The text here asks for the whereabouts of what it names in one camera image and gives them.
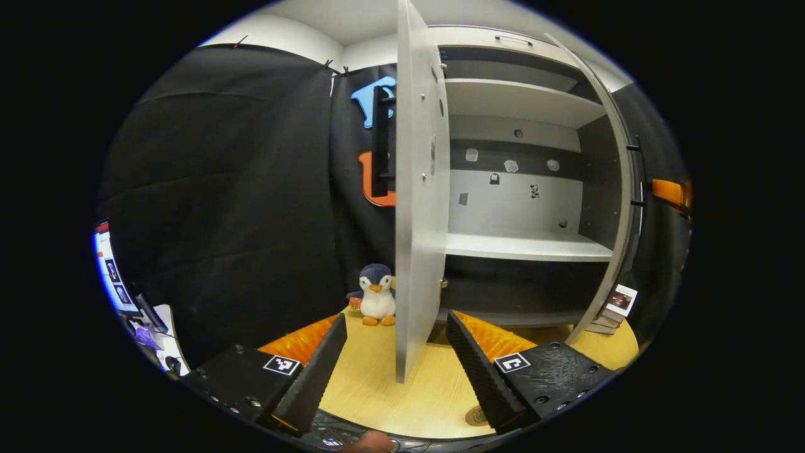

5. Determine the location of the white paper sheet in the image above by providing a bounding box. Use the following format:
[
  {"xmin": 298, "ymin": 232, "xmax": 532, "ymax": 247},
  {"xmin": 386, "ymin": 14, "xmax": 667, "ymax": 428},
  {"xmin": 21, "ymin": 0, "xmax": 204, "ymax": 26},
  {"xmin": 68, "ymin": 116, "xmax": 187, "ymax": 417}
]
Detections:
[{"xmin": 153, "ymin": 304, "xmax": 191, "ymax": 377}]

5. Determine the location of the white and grey cabinet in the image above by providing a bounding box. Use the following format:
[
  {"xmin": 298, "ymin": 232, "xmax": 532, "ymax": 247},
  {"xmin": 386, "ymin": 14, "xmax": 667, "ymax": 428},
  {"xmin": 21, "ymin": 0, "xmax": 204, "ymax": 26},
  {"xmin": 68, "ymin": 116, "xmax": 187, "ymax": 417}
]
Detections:
[{"xmin": 434, "ymin": 25, "xmax": 636, "ymax": 345}]

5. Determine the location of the stack of books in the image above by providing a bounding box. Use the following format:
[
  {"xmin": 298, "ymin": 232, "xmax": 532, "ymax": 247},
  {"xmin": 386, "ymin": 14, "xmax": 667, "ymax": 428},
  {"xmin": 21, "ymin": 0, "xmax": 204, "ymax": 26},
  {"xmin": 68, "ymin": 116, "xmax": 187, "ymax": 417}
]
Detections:
[{"xmin": 584, "ymin": 284, "xmax": 639, "ymax": 335}]

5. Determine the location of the black backdrop cloth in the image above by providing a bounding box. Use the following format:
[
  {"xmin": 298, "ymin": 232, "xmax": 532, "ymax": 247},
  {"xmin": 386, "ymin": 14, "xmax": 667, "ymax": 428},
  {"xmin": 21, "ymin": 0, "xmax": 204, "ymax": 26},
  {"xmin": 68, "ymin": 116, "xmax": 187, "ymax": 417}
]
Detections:
[
  {"xmin": 97, "ymin": 44, "xmax": 400, "ymax": 372},
  {"xmin": 613, "ymin": 82, "xmax": 691, "ymax": 344}
]

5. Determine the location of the white cabinet drawer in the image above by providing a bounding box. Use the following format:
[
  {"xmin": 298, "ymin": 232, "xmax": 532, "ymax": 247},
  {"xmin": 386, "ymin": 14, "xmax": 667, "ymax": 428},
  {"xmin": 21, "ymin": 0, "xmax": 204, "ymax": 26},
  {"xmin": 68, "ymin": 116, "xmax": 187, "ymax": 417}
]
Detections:
[{"xmin": 428, "ymin": 25, "xmax": 570, "ymax": 67}]

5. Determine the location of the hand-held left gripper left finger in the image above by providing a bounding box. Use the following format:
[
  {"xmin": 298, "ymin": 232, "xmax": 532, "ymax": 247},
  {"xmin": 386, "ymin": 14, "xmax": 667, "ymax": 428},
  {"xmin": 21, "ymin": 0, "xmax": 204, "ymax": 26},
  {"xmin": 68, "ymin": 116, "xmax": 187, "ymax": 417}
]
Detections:
[{"xmin": 181, "ymin": 313, "xmax": 348, "ymax": 438}]

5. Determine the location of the plush penguin toy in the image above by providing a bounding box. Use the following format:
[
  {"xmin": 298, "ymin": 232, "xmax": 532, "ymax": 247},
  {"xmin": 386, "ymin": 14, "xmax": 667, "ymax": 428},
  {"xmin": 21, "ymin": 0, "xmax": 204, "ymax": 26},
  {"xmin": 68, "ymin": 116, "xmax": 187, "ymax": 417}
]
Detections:
[{"xmin": 346, "ymin": 263, "xmax": 397, "ymax": 327}]

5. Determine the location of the computer monitor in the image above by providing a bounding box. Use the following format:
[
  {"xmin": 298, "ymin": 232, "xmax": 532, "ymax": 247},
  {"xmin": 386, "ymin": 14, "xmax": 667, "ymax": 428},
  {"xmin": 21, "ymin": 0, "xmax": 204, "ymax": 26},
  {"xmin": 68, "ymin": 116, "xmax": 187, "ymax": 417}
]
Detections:
[{"xmin": 93, "ymin": 220, "xmax": 138, "ymax": 313}]

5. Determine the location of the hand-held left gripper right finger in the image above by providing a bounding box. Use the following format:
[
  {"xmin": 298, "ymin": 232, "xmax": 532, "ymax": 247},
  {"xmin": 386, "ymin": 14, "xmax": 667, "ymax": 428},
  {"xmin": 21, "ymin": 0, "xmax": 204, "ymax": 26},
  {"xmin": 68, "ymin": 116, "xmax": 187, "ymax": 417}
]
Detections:
[{"xmin": 445, "ymin": 310, "xmax": 617, "ymax": 436}]

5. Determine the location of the white cabinet door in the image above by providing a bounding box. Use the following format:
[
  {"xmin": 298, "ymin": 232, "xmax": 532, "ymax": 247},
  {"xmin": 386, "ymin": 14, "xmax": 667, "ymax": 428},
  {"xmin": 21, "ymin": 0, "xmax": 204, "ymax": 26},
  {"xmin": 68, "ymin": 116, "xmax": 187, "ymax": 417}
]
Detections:
[
  {"xmin": 544, "ymin": 31, "xmax": 647, "ymax": 345},
  {"xmin": 371, "ymin": 0, "xmax": 452, "ymax": 384}
]

